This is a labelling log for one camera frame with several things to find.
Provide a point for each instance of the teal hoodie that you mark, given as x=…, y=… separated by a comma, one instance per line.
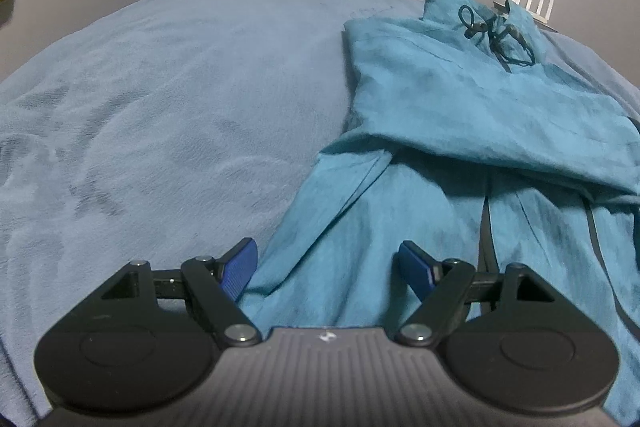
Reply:
x=440, y=117

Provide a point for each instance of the light blue fleece blanket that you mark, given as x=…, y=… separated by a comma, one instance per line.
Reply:
x=150, y=117

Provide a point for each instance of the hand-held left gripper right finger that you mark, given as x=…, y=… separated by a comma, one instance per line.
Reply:
x=416, y=265

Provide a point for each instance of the white router with antennas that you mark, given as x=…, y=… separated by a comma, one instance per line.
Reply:
x=531, y=3

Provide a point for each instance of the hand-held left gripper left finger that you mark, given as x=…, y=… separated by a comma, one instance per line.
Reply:
x=239, y=268

